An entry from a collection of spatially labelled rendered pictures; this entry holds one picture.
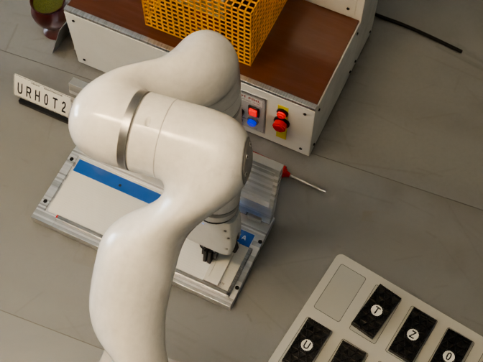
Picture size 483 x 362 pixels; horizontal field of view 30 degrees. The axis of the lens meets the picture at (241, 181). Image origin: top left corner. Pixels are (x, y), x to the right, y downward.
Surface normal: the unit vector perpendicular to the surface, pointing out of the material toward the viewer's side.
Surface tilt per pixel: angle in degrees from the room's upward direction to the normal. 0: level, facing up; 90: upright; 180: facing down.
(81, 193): 0
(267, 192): 78
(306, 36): 0
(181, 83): 66
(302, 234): 0
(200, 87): 72
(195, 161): 36
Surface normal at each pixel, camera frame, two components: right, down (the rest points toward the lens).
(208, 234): -0.42, 0.70
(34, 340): 0.00, -0.44
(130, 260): -0.12, 0.21
